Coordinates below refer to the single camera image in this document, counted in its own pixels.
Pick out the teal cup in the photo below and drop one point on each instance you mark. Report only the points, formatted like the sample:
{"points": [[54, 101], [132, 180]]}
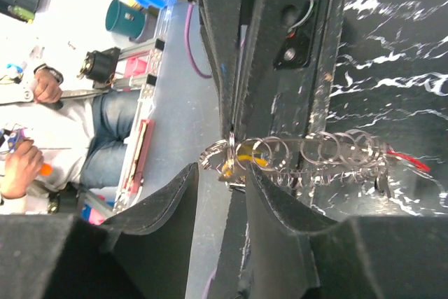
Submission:
{"points": [[124, 20]]}

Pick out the person's lower hand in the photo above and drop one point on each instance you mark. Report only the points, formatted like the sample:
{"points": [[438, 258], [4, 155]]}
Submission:
{"points": [[21, 169]]}

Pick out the person's upper hand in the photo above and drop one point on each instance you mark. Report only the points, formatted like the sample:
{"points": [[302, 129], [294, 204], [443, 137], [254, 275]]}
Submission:
{"points": [[47, 89]]}

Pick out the person in jeans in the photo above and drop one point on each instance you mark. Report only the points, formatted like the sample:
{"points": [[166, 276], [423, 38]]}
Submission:
{"points": [[83, 140]]}

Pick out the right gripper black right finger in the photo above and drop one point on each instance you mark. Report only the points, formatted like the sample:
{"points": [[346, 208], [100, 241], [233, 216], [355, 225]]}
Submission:
{"points": [[350, 257]]}

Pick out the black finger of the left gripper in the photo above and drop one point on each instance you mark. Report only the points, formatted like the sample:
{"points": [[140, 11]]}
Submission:
{"points": [[271, 21], [221, 34]]}

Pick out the yellow tagged key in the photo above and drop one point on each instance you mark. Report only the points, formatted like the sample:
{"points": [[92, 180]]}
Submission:
{"points": [[235, 166]]}

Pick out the red key tag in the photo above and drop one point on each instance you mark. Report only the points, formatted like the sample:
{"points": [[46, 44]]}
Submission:
{"points": [[410, 160]]}

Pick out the red flat box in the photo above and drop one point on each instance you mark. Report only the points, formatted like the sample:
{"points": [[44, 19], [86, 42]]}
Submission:
{"points": [[134, 174]]}

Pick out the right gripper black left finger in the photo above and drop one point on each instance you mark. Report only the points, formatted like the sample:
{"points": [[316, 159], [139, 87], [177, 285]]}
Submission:
{"points": [[142, 252]]}

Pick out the black motor on rail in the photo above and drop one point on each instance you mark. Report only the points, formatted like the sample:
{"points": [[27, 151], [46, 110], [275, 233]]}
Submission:
{"points": [[100, 66]]}

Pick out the silver keyring holder with keys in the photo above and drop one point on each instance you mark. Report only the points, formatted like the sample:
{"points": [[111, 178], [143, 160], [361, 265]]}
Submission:
{"points": [[315, 159]]}

